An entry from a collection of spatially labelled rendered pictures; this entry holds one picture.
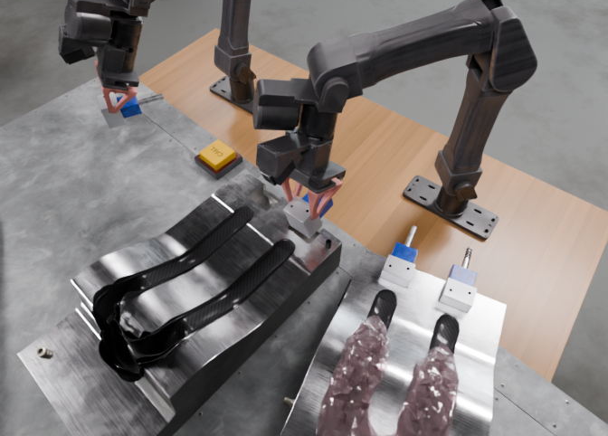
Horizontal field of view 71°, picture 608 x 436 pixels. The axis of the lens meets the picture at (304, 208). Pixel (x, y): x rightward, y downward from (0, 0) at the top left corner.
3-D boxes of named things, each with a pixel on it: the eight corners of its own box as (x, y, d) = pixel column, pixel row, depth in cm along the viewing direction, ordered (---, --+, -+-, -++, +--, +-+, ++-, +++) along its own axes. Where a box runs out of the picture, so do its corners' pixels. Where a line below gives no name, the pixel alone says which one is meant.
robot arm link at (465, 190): (458, 186, 79) (487, 183, 80) (441, 152, 84) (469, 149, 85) (449, 206, 84) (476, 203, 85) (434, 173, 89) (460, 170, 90)
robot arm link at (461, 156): (442, 197, 84) (496, 52, 58) (431, 172, 88) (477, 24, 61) (472, 193, 84) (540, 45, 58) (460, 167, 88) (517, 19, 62)
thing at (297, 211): (335, 178, 83) (330, 160, 79) (355, 189, 80) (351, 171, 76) (289, 225, 79) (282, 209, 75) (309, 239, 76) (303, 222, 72)
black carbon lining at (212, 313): (243, 208, 84) (238, 176, 77) (304, 256, 78) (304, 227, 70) (86, 336, 69) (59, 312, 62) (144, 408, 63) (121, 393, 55)
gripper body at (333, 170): (319, 191, 66) (327, 147, 62) (274, 164, 71) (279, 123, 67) (345, 179, 71) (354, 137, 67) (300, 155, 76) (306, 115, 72)
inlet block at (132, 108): (163, 99, 99) (156, 79, 95) (168, 111, 97) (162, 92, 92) (106, 115, 96) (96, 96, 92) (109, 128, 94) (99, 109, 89)
